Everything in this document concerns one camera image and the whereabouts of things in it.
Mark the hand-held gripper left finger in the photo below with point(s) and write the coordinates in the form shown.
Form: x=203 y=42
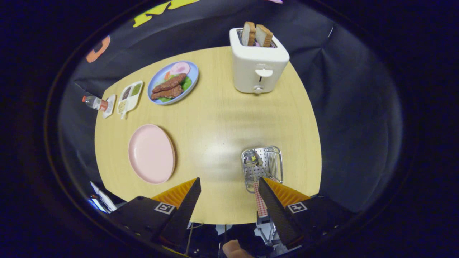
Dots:
x=181 y=215

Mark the green lettuce leaves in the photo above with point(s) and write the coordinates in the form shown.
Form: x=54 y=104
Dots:
x=186 y=84

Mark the white toaster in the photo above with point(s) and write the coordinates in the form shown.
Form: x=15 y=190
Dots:
x=251 y=68

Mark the brown grilled meat strip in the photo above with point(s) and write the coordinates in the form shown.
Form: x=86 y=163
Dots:
x=168 y=93
x=170 y=83

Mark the white divided dish with beans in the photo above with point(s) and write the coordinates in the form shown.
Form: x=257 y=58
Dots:
x=131 y=100

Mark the small white square dish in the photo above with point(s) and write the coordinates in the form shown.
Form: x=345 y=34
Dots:
x=109 y=105

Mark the white flat panel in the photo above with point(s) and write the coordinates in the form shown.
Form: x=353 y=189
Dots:
x=104 y=200

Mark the blue food plate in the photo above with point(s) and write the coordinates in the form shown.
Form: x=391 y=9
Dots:
x=193 y=73

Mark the perforated metal tray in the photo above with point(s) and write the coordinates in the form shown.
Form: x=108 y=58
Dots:
x=263 y=152

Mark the clear water bottle red label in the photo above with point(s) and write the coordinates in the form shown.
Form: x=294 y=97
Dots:
x=94 y=103

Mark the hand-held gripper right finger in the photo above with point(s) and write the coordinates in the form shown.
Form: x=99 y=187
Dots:
x=274 y=211

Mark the pink plate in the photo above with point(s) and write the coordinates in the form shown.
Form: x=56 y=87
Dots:
x=150 y=154

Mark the pink ham slice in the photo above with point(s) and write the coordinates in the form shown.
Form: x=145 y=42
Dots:
x=180 y=68

